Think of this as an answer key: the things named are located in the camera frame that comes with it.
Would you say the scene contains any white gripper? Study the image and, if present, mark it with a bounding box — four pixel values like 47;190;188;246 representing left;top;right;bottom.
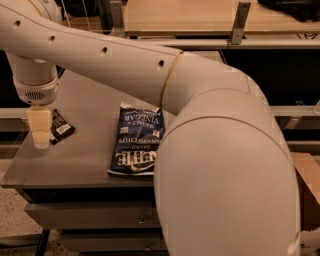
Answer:
13;77;59;149

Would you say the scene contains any black rxbar chocolate bar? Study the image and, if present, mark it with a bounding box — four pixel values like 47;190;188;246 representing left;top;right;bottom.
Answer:
50;109;75;145

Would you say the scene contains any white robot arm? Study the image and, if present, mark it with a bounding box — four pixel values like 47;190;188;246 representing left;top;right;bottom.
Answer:
0;0;301;256

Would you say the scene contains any grey drawer cabinet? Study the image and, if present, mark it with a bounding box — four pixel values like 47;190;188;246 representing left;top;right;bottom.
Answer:
0;50;231;256

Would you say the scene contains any upper grey drawer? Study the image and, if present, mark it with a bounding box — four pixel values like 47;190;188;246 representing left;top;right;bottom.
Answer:
25;201;160;230

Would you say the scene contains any grey drawer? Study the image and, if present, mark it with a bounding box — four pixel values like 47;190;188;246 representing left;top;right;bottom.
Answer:
25;201;160;230
61;230;167;253

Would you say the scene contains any blue kettle chips bag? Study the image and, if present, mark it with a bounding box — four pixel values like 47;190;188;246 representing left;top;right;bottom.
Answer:
108;102;165;176

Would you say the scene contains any lower grey drawer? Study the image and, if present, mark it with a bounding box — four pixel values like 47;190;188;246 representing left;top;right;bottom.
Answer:
61;230;167;253

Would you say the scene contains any black table leg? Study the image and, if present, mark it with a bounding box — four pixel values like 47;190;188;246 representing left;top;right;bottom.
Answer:
35;230;50;256

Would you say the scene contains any wooden desk top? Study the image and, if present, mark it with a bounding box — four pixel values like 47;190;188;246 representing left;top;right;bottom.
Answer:
124;0;320;36

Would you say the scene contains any brown cardboard box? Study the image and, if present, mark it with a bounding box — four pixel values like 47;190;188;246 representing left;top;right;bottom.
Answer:
290;151;320;256

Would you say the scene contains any black bag on desk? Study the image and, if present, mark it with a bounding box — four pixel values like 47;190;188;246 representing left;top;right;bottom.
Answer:
257;0;320;22

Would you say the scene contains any middle metal bracket post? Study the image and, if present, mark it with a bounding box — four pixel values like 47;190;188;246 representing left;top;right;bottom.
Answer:
110;0;125;38

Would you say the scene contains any metal bracket post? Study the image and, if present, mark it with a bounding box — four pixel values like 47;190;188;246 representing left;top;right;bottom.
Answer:
229;0;251;45
110;0;125;38

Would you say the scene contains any right metal bracket post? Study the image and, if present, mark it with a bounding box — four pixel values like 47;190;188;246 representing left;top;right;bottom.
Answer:
229;0;251;45

